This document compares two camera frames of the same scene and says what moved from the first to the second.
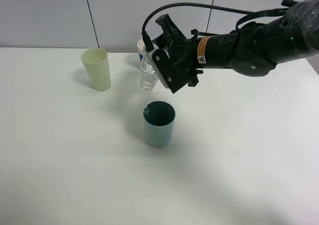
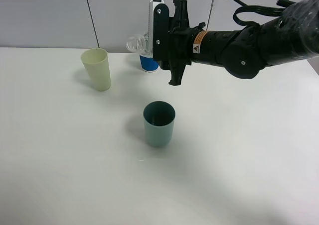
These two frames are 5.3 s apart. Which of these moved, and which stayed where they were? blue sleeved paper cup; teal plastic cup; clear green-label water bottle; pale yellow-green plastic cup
Moved: blue sleeved paper cup; clear green-label water bottle
Stayed: pale yellow-green plastic cup; teal plastic cup
